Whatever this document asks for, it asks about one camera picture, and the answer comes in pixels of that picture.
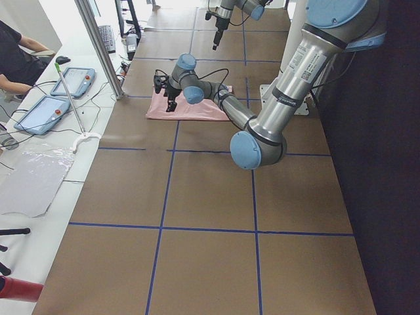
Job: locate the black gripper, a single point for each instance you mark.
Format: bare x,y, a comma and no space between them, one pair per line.
172,92
218,25

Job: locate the pink snoopy t-shirt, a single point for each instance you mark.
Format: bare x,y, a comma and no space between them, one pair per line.
206,110

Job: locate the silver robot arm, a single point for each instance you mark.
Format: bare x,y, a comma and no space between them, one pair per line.
329,28
253,9

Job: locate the black keyboard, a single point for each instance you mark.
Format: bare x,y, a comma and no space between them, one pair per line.
107,37

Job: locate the upper blue teach pendant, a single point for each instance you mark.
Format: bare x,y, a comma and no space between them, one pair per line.
78,80

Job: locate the blue teach pendant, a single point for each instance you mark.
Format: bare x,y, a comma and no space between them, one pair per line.
43,115
78,80

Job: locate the black computer mouse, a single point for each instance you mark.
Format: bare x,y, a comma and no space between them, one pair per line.
62,59

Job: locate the white hanger reaching pole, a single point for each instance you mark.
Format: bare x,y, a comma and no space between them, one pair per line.
84,134

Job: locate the lower blue teach pendant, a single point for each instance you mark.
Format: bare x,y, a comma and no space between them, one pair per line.
43,115

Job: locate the seated person in black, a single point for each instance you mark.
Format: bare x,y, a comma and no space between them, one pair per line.
19,69

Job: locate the clear plastic bag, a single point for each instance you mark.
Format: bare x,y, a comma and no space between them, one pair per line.
35,179

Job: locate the red fire extinguisher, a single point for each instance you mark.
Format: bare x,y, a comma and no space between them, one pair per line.
20,290

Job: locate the aluminium frame post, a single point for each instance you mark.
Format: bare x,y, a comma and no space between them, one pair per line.
89,21

